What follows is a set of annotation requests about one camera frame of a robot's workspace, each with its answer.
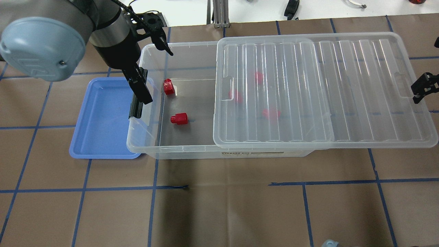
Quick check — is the black power adapter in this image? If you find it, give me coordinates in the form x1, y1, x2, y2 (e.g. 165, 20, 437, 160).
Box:
284, 0, 300, 20

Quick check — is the black box latch handle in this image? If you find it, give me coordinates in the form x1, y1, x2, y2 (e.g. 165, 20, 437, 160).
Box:
129, 69, 148, 119

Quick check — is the clear plastic box lid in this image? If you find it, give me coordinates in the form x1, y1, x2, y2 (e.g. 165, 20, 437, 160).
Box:
213, 32, 438, 150

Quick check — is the blue plastic tray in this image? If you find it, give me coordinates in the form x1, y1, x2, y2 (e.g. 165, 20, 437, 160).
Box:
69, 77, 139, 159

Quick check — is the aluminium frame post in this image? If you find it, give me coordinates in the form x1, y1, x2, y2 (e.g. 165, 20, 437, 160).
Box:
206, 0, 230, 28

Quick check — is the red block by wall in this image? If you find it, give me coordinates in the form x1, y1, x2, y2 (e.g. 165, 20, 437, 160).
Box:
163, 78, 175, 95

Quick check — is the brown bottle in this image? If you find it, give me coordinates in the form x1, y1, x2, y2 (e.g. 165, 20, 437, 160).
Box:
408, 0, 426, 4

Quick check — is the clear plastic storage box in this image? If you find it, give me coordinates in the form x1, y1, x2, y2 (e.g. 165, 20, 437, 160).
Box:
126, 41, 312, 160

